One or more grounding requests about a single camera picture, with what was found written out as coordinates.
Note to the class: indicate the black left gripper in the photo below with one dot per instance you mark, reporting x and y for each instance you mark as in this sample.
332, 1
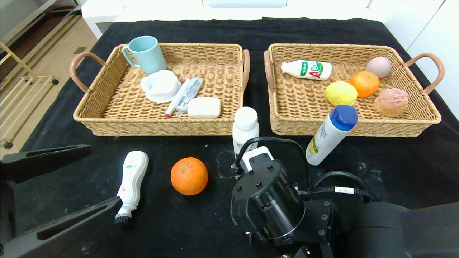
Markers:
7, 211

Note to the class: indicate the white milk bottle green label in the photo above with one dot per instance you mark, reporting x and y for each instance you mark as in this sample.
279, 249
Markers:
245, 122

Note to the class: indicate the white tube with blue cap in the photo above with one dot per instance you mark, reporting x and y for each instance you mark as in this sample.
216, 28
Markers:
326, 139

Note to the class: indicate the yellow lemon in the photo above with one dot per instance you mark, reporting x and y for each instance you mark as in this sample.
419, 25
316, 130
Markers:
340, 94

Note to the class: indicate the wicker basket with toiletries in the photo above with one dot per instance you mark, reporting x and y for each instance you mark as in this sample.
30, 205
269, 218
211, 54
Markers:
222, 78

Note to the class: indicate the wicker basket with food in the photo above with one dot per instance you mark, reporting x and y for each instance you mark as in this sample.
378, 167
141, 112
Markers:
304, 104

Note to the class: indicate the white shoe brush bottle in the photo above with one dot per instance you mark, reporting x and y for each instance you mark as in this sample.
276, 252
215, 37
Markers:
132, 179

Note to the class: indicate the orange with stem mark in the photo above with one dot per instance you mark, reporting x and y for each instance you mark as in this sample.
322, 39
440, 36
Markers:
189, 176

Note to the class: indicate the light wooden rolling rack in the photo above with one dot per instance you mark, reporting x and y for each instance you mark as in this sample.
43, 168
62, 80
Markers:
18, 59

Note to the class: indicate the brass floor socket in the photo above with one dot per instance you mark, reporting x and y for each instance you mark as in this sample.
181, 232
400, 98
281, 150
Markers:
80, 50

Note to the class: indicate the white round dish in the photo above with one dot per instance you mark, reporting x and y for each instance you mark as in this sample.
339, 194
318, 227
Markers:
160, 85

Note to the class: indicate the white pen with pink cap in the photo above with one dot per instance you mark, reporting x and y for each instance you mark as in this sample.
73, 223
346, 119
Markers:
176, 101

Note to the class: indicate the light blue mug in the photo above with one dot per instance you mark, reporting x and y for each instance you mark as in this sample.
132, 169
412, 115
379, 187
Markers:
147, 52

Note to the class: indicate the white soap bar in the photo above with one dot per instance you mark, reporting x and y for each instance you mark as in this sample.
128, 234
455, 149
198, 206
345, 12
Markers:
203, 108

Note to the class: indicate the white low table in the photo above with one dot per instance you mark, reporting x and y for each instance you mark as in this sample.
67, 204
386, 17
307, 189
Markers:
179, 14

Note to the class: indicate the white AD drink bottle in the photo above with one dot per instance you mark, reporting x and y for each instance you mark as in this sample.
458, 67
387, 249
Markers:
304, 69

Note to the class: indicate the orange with smooth skin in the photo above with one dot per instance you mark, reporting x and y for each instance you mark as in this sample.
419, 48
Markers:
365, 84

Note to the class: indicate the pale pink egg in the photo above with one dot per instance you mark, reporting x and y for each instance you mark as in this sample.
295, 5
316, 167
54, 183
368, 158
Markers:
378, 67

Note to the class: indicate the brown bread roll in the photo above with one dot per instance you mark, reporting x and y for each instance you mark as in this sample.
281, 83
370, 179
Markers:
391, 102

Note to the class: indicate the grey metal shelf frame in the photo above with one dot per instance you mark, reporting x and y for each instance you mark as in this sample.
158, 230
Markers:
36, 19

